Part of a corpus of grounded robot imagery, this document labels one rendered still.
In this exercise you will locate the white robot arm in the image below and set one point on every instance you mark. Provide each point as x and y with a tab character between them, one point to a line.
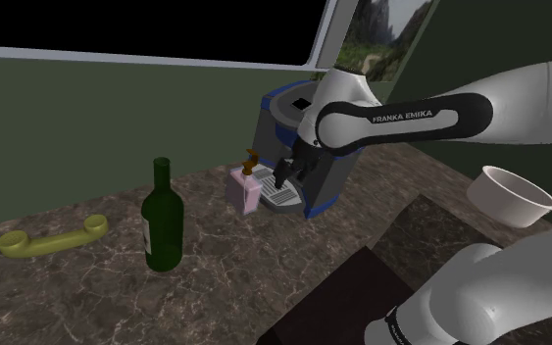
519	103

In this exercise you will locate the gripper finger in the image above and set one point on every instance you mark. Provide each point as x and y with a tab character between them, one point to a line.
280	177
300	175

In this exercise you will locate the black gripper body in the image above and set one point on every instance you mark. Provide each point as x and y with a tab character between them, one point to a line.
305	160

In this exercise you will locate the dark window white frame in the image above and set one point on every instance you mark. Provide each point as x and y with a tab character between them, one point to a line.
137	28

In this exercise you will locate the landscape wall picture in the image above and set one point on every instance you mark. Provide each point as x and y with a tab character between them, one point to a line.
380	38

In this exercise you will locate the white saucepan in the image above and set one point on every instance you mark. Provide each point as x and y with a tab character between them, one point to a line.
505	198

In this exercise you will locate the dark green wine bottle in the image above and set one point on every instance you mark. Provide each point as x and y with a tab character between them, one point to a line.
162	229

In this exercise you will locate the pink soap dispenser orange pump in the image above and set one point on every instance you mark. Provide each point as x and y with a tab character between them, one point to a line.
242	191

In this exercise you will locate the blue grey coffee machine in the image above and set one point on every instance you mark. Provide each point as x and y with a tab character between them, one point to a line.
325	186

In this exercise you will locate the yellow-green telephone handset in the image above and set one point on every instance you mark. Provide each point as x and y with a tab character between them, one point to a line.
51	241

